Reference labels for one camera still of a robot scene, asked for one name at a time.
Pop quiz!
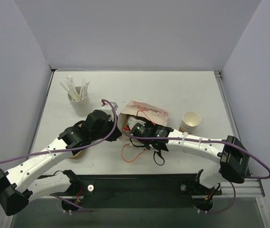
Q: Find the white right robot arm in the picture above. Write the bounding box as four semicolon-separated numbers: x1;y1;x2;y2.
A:
124;123;249;194

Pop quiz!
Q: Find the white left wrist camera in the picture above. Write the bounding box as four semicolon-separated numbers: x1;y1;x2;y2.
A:
100;100;118;121

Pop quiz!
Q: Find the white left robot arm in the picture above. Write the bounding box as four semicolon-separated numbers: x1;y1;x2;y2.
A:
0;108;121;216

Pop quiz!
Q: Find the stack of brown paper cups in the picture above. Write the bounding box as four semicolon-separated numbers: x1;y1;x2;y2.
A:
180;111;201;133

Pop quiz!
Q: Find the white straw holder cup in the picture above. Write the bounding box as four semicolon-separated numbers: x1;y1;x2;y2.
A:
67;92;92;117

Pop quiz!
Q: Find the printed paper takeout bag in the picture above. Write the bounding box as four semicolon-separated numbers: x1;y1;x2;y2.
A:
117;99;169;163

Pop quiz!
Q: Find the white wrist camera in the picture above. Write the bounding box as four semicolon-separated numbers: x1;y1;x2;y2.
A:
126;115;146;130
100;100;118;121

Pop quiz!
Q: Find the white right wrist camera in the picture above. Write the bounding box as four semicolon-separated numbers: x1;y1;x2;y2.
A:
126;115;146;130

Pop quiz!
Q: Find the brown cardboard cup carrier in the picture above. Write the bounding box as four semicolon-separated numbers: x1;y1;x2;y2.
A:
70;150;83;159

